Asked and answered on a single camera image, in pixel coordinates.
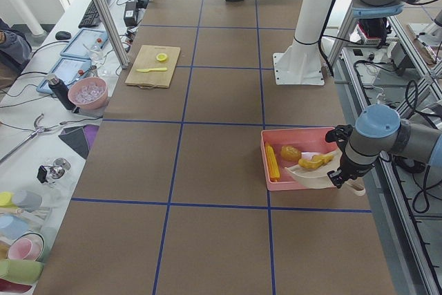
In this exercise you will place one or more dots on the beige plastic dustpan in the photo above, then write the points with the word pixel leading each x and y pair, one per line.
pixel 316 178

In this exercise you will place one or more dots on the black computer mouse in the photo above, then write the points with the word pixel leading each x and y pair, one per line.
pixel 63 35

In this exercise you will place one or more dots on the small glass bottle black clip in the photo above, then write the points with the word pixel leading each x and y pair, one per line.
pixel 49 173

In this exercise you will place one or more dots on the yellow toy lemon slices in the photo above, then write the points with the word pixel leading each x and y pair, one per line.
pixel 161 57

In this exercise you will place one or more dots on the black power adapter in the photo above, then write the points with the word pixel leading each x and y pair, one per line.
pixel 130 14

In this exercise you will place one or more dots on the bamboo cutting board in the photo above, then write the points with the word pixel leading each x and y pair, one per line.
pixel 146 59

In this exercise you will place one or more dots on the pink plastic bin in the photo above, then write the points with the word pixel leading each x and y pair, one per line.
pixel 304 139

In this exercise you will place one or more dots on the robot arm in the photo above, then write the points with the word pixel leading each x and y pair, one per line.
pixel 380 128

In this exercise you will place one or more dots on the aluminium frame post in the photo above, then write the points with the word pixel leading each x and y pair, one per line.
pixel 113 35

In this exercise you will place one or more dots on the black water bottle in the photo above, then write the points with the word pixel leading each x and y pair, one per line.
pixel 58 87

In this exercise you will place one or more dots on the yellow toy corn cob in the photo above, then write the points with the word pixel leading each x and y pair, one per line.
pixel 272 164

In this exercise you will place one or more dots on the grey cup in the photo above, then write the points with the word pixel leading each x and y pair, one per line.
pixel 27 200

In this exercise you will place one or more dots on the blue tablet lower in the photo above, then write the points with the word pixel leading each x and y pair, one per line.
pixel 67 69

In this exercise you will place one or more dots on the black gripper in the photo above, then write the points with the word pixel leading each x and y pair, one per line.
pixel 351 168

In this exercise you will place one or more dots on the blue tablet upper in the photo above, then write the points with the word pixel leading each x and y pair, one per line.
pixel 85 39

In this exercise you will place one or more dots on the purple cloth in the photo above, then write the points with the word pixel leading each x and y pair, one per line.
pixel 90 134

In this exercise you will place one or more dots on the pink cup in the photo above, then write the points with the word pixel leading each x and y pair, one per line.
pixel 30 246

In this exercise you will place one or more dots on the blue tablet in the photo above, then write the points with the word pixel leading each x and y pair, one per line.
pixel 85 39
pixel 67 69

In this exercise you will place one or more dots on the yellow plastic knife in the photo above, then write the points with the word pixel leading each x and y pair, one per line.
pixel 149 70

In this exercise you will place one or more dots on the pink bowl with clear pieces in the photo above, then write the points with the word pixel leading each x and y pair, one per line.
pixel 89 93

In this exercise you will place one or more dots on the black keyboard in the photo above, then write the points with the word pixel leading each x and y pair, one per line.
pixel 91 18

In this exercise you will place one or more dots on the green cup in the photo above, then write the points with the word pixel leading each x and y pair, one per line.
pixel 26 272

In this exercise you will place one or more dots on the dark grey cloth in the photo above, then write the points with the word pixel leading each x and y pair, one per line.
pixel 75 138

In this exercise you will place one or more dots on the light blue cup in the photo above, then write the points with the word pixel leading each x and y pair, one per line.
pixel 13 227

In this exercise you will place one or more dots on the metal tongs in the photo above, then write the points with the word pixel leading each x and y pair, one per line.
pixel 36 131

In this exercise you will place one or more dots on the yellow cup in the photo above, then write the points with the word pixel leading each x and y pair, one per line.
pixel 6 200

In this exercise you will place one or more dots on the toy ginger root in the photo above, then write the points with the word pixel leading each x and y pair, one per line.
pixel 316 161

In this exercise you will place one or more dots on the person's arm dark sleeve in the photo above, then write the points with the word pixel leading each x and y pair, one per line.
pixel 15 49

